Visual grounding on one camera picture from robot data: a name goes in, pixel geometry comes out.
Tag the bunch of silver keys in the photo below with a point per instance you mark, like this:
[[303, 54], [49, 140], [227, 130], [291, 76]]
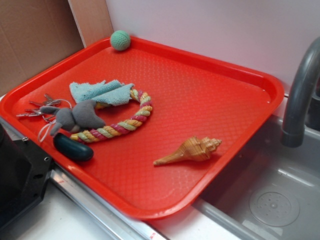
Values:
[[49, 102]]

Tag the dark green oblong object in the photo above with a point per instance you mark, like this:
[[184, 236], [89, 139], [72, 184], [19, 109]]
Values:
[[71, 149]]

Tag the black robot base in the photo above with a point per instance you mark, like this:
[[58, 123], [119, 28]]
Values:
[[25, 169]]

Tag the colourful rope ring toy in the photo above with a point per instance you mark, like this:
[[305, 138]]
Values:
[[121, 128]]

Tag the brown cardboard panel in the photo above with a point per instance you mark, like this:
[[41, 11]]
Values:
[[34, 35]]

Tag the grey faucet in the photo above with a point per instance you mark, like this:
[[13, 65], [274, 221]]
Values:
[[303, 104]]

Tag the brown conch seashell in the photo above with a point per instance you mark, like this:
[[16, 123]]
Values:
[[193, 149]]

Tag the red plastic tray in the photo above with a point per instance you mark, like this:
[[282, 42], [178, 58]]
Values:
[[191, 95]]

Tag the grey plush toy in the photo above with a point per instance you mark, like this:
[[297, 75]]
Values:
[[82, 116]]

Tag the grey sink basin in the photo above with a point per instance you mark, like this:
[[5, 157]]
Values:
[[268, 191]]

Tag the light blue cloth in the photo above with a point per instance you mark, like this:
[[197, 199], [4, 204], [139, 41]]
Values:
[[112, 93]]

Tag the green rubber ball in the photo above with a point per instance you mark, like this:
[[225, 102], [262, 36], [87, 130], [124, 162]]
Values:
[[120, 40]]

